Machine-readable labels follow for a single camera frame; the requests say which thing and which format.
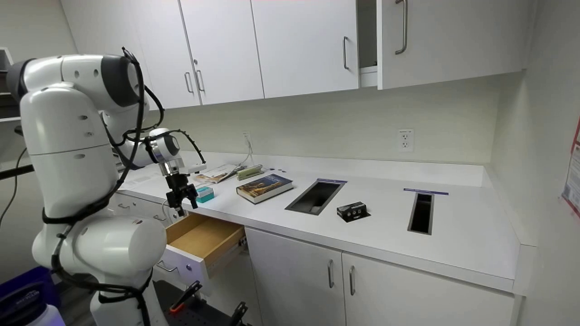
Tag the orange and black clamp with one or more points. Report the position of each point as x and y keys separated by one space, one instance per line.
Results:
x=185 y=299

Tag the long purple label strip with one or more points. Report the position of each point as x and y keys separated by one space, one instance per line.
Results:
x=426 y=191

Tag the base cabinet door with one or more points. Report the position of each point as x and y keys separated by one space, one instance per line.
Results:
x=430 y=299
x=290 y=280

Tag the wide counter chute opening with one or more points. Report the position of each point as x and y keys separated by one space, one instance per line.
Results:
x=315 y=197

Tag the small black box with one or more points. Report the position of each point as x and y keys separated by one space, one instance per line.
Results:
x=352 y=211

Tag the printed brochure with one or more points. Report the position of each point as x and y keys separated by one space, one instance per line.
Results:
x=217 y=174

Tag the wall socket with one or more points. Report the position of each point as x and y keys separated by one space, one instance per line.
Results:
x=405 y=140
x=246 y=137

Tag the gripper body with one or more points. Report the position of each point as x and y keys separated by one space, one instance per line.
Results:
x=177 y=185

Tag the teal small box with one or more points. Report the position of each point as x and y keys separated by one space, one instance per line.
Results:
x=205 y=194

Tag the wall poster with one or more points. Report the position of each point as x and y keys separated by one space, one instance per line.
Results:
x=573 y=176

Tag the narrow counter chute opening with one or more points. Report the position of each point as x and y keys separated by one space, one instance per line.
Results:
x=422 y=213

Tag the green stapler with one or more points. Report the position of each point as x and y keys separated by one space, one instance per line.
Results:
x=250 y=172

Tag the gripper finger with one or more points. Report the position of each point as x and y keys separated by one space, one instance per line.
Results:
x=195 y=198
x=177 y=206

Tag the white jug with dark cap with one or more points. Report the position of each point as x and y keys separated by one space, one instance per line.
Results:
x=31 y=312

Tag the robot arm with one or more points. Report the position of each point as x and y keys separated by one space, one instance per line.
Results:
x=68 y=149

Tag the short purple label strip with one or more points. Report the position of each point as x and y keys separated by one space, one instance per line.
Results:
x=332 y=180

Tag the open wooden drawer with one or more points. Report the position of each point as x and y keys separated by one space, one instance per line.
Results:
x=204 y=240

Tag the shelf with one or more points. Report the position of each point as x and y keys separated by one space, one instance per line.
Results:
x=7 y=106

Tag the white wall cabinet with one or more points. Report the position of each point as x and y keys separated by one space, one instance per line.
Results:
x=294 y=45

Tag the wall cabinet door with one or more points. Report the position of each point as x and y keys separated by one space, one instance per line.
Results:
x=222 y=50
x=462 y=40
x=303 y=45
x=154 y=40

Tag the hardcover book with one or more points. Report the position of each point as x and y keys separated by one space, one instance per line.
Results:
x=265 y=187

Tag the blue bin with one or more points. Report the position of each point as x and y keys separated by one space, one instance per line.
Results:
x=27 y=278

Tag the white paper sheet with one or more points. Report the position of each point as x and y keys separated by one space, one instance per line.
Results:
x=140 y=180

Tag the black rod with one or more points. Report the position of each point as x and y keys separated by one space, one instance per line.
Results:
x=16 y=172

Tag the closed white drawer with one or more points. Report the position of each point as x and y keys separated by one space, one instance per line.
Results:
x=165 y=216
x=136 y=206

